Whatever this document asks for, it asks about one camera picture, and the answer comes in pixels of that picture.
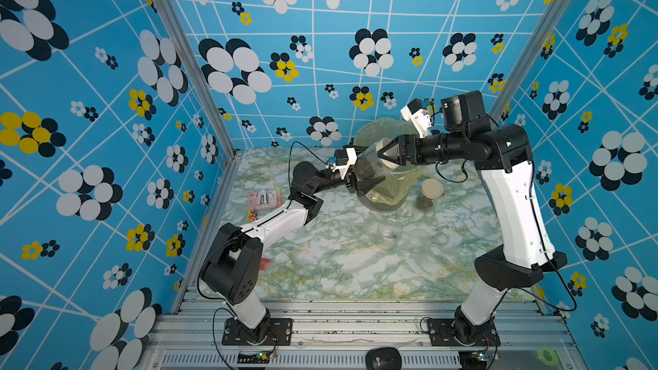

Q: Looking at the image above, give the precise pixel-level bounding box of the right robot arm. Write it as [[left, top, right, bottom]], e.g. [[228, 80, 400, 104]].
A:
[[377, 91, 567, 345]]

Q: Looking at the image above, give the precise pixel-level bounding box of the small red packet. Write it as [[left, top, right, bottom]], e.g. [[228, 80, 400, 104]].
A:
[[260, 258, 272, 271]]

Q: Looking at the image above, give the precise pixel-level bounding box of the jar with wooden lid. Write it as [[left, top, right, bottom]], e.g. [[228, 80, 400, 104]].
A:
[[416, 179, 444, 212], [353, 145, 386, 180]]

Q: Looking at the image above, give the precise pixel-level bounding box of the circuit board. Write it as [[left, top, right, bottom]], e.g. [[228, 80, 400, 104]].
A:
[[236, 352, 274, 365], [459, 351, 488, 370]]

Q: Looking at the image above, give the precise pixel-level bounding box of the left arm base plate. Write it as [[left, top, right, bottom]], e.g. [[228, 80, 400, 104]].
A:
[[221, 317, 294, 346]]

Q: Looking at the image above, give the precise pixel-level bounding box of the left circuit board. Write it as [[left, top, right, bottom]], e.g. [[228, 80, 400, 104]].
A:
[[236, 352, 274, 365]]

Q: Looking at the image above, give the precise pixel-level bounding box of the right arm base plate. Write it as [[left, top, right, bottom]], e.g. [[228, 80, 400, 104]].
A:
[[427, 319, 501, 348]]

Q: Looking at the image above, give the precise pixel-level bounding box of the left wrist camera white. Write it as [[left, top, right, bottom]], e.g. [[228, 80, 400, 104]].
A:
[[328, 147, 357, 180]]

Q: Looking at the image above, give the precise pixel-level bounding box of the pink card package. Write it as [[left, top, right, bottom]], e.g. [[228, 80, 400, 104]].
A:
[[248, 188, 282, 212]]

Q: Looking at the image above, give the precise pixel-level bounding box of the right circuit board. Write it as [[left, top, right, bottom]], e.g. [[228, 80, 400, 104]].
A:
[[459, 351, 488, 370]]

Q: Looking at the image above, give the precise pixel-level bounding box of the clear plastic tea jar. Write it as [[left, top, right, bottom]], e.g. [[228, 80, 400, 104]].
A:
[[377, 219, 403, 251]]

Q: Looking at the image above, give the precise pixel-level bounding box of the round wooden jar lid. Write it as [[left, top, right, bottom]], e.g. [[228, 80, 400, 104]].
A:
[[375, 138, 399, 170]]

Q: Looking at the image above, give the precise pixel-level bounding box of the green tape roll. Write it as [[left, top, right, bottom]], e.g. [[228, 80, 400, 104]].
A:
[[536, 347, 560, 368]]

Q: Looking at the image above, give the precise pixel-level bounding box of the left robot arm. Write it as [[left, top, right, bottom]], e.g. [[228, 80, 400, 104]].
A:
[[197, 145, 386, 344]]

